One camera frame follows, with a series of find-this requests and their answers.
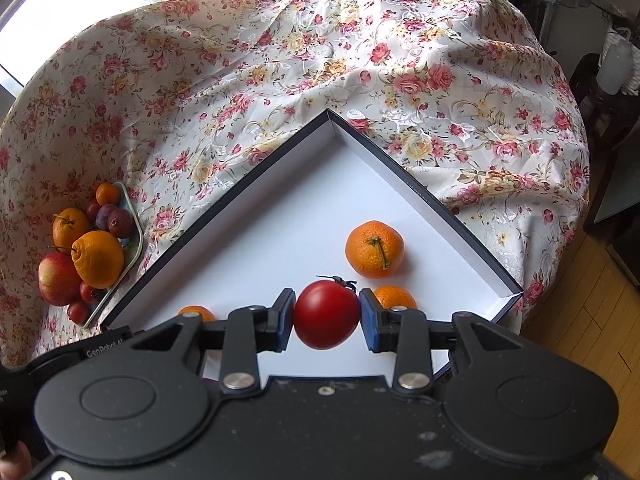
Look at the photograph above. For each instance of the floral tablecloth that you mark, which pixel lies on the floral tablecloth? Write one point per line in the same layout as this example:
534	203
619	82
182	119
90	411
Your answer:
300	60

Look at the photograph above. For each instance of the red apple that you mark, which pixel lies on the red apple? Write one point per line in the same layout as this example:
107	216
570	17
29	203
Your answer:
57	280

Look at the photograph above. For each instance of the red tomato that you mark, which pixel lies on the red tomato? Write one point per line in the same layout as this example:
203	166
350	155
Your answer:
325	315
78	312
88	291

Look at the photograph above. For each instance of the small mandarin orange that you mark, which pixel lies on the small mandarin orange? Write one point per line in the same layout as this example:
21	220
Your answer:
197	313
395	297
106	193

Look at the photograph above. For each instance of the round orange with stem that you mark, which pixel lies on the round orange with stem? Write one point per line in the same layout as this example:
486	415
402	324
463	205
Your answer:
67	227

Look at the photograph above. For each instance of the knobbed orange with stem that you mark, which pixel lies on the knobbed orange with stem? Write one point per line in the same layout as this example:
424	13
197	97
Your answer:
97	260

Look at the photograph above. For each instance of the pale green tray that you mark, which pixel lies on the pale green tray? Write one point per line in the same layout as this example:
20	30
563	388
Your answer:
132	240

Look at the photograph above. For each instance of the black box with white inside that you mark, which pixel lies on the black box with white inside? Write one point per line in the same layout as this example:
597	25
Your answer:
310	220

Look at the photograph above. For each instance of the dark wooden chair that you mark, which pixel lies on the dark wooden chair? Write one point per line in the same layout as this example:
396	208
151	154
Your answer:
585	90

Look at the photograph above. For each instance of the person's left hand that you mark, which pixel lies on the person's left hand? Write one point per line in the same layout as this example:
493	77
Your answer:
17	464

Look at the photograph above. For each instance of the dark low table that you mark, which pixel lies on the dark low table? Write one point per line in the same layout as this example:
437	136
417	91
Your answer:
620	195

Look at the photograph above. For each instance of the white plastic jug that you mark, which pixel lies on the white plastic jug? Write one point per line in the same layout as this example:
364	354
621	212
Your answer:
612	65

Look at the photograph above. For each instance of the dark red plum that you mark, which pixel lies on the dark red plum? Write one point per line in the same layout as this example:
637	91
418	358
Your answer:
121	223
92	208
106	214

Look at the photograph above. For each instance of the mandarin orange with stem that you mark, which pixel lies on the mandarin orange with stem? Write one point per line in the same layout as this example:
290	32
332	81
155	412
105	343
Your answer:
375	250

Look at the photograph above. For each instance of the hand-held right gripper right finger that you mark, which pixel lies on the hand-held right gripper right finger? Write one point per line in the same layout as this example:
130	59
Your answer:
370	320

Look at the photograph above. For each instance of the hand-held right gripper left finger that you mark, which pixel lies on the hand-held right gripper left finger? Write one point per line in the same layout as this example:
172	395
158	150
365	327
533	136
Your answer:
284	320

